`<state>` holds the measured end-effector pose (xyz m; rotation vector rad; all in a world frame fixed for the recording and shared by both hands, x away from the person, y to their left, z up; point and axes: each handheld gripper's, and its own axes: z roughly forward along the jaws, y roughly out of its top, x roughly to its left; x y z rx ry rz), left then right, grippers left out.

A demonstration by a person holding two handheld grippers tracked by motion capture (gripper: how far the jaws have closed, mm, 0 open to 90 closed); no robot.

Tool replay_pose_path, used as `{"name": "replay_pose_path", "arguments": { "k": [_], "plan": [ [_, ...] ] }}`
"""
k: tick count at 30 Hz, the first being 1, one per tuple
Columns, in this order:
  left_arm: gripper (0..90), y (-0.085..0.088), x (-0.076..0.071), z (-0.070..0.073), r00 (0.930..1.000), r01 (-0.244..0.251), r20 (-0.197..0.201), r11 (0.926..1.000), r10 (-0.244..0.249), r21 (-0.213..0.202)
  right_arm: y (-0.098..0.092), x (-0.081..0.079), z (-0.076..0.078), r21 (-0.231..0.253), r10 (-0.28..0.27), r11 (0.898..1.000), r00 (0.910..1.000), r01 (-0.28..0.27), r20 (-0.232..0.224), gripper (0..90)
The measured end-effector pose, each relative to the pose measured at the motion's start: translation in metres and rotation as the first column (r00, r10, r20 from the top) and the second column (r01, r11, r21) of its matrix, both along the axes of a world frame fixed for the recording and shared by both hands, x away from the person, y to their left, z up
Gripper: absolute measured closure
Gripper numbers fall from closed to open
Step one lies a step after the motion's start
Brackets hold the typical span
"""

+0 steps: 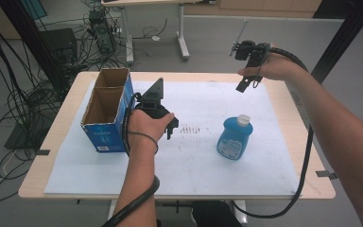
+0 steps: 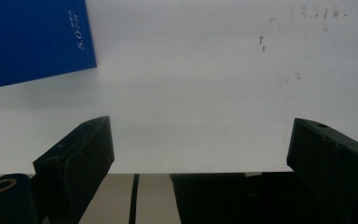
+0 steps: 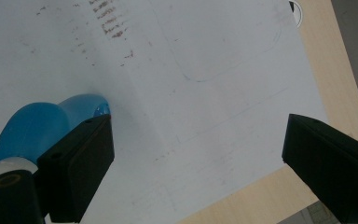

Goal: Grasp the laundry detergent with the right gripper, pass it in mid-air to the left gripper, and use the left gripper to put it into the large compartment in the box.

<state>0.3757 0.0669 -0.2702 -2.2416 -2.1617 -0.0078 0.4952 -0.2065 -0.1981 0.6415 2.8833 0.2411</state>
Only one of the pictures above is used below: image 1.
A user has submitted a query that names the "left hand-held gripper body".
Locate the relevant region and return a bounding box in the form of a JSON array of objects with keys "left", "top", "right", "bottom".
[{"left": 133, "top": 77, "right": 176, "bottom": 120}]

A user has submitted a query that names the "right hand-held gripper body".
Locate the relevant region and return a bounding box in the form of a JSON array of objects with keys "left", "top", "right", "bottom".
[{"left": 232, "top": 40, "right": 271, "bottom": 69}]

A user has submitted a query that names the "blue bottle with white cap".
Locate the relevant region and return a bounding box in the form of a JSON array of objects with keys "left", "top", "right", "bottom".
[{"left": 216, "top": 113, "right": 254, "bottom": 161}]

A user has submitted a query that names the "blue cardboard box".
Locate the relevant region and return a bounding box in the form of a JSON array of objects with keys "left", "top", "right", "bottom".
[{"left": 80, "top": 67, "right": 136, "bottom": 154}]

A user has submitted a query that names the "person's right hand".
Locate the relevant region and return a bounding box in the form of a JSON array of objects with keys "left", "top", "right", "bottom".
[{"left": 236, "top": 52, "right": 299, "bottom": 82}]

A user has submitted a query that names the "person's left hand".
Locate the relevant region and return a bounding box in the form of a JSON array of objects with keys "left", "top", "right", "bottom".
[{"left": 127, "top": 108, "right": 176, "bottom": 151}]

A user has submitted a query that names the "grey metal rod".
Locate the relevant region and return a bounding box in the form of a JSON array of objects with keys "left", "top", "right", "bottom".
[{"left": 229, "top": 19, "right": 250, "bottom": 58}]

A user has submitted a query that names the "white paper mat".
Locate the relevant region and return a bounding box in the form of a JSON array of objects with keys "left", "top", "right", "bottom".
[{"left": 43, "top": 79, "right": 301, "bottom": 197}]

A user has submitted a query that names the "white desk with metal legs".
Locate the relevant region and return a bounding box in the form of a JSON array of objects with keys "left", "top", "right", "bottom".
[{"left": 100, "top": 0, "right": 219, "bottom": 63}]

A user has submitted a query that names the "black computer tower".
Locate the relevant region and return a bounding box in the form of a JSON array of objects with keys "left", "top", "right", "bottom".
[{"left": 88, "top": 9, "right": 117, "bottom": 54}]

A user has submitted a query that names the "black equipment box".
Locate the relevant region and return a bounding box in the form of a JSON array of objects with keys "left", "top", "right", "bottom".
[{"left": 39, "top": 27, "right": 78, "bottom": 64}]

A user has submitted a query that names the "black floor plate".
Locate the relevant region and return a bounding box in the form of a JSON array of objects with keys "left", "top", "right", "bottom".
[{"left": 4, "top": 122, "right": 46, "bottom": 151}]

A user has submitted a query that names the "black metal post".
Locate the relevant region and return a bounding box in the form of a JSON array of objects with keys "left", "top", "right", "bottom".
[
  {"left": 309, "top": 0, "right": 363, "bottom": 85},
  {"left": 0, "top": 0, "right": 68, "bottom": 95}
]

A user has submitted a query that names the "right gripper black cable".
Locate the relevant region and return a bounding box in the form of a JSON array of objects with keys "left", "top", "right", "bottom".
[{"left": 232, "top": 46, "right": 315, "bottom": 219}]

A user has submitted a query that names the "tangle of black floor cables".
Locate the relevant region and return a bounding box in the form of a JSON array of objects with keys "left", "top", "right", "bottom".
[{"left": 0, "top": 0, "right": 130, "bottom": 204}]

